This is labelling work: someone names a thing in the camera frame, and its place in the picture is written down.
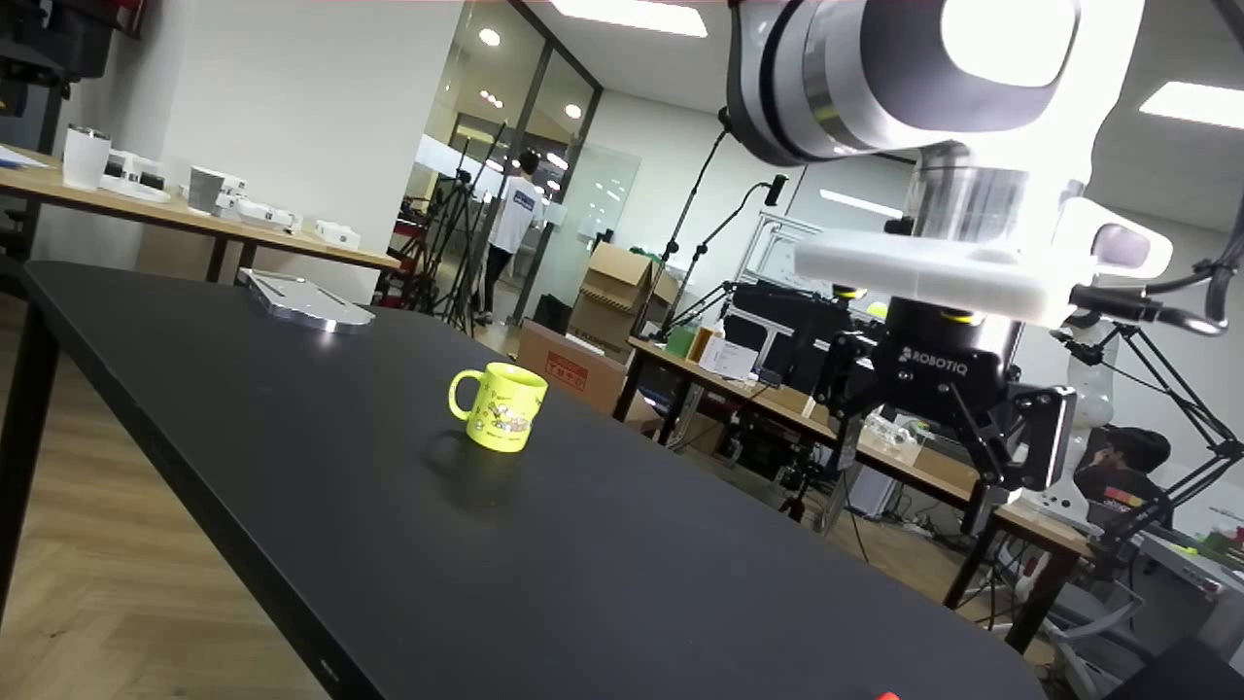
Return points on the yellow-green mug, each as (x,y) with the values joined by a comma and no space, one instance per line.
(503,411)

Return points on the cardboard box stack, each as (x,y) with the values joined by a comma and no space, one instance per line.
(617,293)

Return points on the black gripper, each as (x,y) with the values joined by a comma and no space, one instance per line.
(923,364)

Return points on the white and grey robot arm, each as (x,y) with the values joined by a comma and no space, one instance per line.
(1014,96)

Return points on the wooden desk at left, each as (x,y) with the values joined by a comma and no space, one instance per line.
(38,177)

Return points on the black office chair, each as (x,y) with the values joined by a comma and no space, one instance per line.
(1116,470)

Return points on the person in white shirt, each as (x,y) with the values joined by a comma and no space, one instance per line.
(524,203)

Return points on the wooden desk in background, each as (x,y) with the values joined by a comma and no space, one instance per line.
(988,503)

